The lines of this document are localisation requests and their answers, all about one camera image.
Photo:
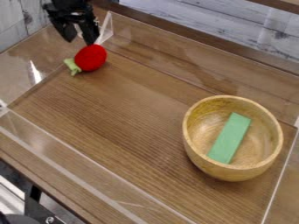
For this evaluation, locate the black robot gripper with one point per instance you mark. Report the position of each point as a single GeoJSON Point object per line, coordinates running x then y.
{"type": "Point", "coordinates": [69, 12]}

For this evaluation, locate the green rectangular block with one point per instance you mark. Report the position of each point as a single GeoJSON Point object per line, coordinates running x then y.
{"type": "Point", "coordinates": [229, 138]}

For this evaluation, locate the red plush fruit green stem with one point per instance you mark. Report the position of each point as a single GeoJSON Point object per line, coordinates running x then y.
{"type": "Point", "coordinates": [88, 59]}

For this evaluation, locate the black table leg bracket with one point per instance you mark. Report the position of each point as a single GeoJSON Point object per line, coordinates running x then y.
{"type": "Point", "coordinates": [34, 210]}

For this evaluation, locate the wooden bowl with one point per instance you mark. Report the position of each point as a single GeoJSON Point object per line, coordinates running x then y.
{"type": "Point", "coordinates": [261, 144]}

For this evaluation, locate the clear acrylic tray wall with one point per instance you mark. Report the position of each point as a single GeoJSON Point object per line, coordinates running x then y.
{"type": "Point", "coordinates": [96, 138]}

